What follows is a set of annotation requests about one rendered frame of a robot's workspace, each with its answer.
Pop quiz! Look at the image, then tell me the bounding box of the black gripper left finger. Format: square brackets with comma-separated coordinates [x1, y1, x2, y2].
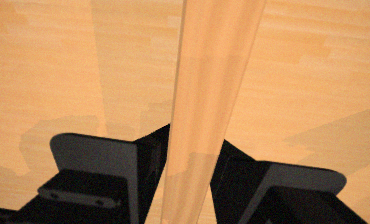
[49, 123, 170, 224]

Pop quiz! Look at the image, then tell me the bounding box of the light wooden rail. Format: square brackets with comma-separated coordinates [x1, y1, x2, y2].
[160, 0, 267, 224]

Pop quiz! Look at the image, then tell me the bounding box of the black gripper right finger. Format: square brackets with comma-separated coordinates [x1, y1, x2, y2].
[210, 139, 347, 224]

